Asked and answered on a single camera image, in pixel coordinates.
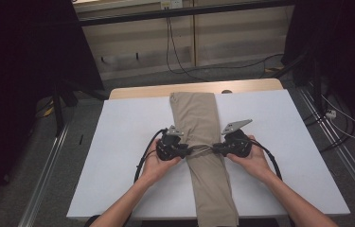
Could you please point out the person's right hand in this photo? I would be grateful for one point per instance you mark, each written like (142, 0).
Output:
(255, 160)

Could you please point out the black metal stand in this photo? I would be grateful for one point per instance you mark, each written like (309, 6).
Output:
(59, 119)
(316, 88)

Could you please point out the white table board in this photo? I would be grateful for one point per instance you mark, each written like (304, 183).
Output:
(127, 119)

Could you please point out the light wooden cabinet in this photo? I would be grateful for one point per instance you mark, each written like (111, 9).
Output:
(235, 38)

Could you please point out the small black floor object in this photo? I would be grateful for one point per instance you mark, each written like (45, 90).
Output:
(80, 139)

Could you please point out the beige pants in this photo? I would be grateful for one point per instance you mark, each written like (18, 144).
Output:
(203, 126)

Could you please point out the aluminium floor rail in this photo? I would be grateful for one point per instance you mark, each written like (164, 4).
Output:
(44, 179)
(351, 167)

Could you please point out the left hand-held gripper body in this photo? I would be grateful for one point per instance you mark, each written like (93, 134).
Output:
(168, 146)

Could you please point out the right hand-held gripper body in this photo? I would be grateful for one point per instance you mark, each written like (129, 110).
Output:
(236, 143)

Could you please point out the black curtain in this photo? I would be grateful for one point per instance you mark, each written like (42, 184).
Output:
(14, 63)
(348, 47)

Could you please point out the yellow floor tape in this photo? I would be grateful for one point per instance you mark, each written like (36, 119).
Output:
(49, 111)
(274, 68)

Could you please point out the white power adapter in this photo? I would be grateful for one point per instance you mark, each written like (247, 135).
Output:
(331, 113)

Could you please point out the person's left hand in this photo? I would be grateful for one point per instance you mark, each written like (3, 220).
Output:
(156, 167)

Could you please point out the white wall socket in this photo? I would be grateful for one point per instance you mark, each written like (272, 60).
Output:
(172, 3)

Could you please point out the black horizontal beam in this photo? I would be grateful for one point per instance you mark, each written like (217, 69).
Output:
(178, 12)

